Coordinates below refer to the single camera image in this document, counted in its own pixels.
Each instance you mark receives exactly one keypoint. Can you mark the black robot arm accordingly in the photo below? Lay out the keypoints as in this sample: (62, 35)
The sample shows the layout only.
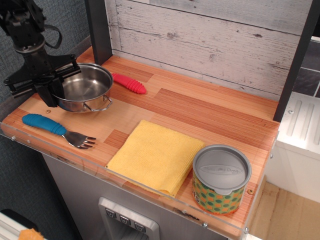
(24, 22)

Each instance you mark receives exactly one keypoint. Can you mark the dark grey post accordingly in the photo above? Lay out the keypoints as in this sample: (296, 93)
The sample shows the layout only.
(306, 35)
(99, 30)

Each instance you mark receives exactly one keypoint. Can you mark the grey dispenser panel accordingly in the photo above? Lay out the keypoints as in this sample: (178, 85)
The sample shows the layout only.
(122, 223)

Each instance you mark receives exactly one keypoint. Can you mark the patterned can with grey lid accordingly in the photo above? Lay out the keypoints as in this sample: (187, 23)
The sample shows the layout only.
(220, 175)

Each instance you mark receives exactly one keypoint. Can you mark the stainless steel pot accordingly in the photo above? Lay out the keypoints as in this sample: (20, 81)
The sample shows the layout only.
(87, 91)

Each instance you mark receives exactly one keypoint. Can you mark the dark grey right post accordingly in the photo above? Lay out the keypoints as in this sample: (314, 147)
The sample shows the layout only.
(306, 35)

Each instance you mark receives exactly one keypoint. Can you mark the yellow folded cloth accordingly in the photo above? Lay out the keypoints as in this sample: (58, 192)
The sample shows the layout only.
(156, 157)

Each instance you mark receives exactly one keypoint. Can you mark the white plastic appliance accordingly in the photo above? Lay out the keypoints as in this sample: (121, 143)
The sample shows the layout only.
(294, 162)

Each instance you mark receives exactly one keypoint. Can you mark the clear acrylic edge guard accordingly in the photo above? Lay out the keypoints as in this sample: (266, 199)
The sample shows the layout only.
(82, 182)

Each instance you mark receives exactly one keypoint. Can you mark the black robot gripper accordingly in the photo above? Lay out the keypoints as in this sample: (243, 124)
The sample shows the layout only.
(44, 74)

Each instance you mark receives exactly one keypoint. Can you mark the orange cloth piece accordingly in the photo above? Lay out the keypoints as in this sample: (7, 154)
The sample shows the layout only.
(30, 234)

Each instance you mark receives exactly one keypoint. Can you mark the dark grey left post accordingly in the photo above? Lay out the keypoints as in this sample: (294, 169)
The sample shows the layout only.
(99, 30)

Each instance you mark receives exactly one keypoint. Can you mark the blue handled fork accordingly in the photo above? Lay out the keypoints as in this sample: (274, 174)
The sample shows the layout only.
(75, 139)

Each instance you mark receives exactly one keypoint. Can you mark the red handled spoon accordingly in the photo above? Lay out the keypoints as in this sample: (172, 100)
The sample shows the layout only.
(130, 83)

